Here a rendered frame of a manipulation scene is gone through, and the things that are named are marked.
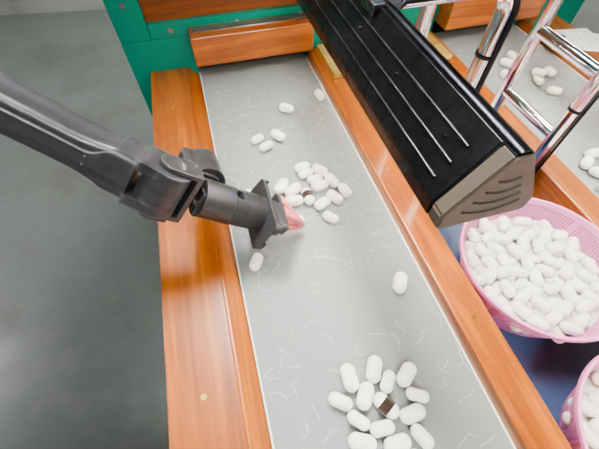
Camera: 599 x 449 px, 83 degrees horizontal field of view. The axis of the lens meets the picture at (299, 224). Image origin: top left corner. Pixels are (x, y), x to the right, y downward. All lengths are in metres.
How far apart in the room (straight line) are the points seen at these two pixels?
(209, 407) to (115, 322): 1.03
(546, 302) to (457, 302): 0.15
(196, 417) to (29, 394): 1.10
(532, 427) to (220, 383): 0.40
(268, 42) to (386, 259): 0.61
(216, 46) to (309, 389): 0.77
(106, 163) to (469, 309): 0.53
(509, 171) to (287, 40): 0.77
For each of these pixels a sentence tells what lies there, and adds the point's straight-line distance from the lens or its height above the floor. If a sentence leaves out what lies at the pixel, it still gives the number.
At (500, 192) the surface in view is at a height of 1.08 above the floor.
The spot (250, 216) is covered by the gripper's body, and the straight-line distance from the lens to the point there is 0.51.
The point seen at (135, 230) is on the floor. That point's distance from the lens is 1.68.
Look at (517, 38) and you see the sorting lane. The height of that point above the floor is 0.74.
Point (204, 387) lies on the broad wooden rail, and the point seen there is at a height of 0.77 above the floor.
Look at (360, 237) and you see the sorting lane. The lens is 0.63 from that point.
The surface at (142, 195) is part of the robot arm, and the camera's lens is 0.47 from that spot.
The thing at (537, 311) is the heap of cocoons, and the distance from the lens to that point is 0.68.
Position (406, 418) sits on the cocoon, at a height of 0.76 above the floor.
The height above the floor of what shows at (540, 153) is 0.81.
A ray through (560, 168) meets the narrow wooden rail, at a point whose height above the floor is 0.77.
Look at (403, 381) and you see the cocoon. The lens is 0.53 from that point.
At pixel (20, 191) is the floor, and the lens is 2.13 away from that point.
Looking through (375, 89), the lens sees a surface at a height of 1.07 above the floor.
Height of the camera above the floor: 1.26
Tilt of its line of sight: 55 degrees down
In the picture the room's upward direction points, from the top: straight up
